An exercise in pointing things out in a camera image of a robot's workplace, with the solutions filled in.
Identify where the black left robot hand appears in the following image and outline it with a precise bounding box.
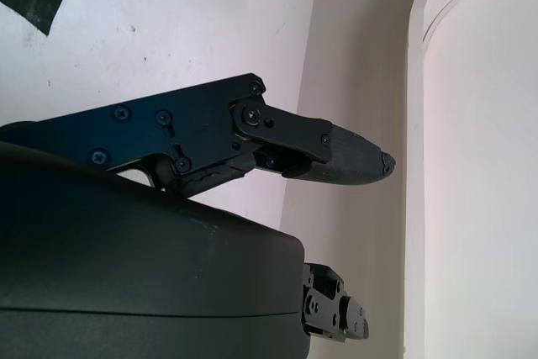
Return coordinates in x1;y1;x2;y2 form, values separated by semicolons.
0;72;398;359

